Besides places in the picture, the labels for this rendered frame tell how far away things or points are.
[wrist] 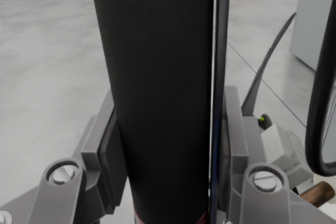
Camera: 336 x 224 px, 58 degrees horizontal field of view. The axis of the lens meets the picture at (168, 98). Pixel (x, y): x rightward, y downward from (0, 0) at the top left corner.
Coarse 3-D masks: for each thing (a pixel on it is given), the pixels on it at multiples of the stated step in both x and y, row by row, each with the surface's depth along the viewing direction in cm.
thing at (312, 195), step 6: (312, 186) 23; (318, 186) 23; (324, 186) 23; (330, 186) 23; (306, 192) 22; (312, 192) 22; (318, 192) 22; (324, 192) 22; (330, 192) 22; (306, 198) 22; (312, 198) 22; (318, 198) 22; (324, 198) 22; (330, 198) 23; (312, 204) 22; (318, 204) 22
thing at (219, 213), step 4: (208, 208) 36; (220, 212) 41; (224, 212) 43; (208, 216) 37; (216, 216) 40; (220, 216) 41; (224, 216) 43; (208, 220) 37; (216, 220) 40; (220, 220) 42
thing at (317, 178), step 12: (324, 36) 14; (324, 48) 14; (324, 60) 14; (324, 72) 15; (324, 84) 15; (312, 96) 16; (324, 96) 15; (312, 108) 16; (324, 108) 16; (312, 120) 16; (324, 120) 16; (312, 132) 17; (312, 144) 18; (312, 156) 18; (312, 168) 20; (324, 168) 20; (324, 180) 23
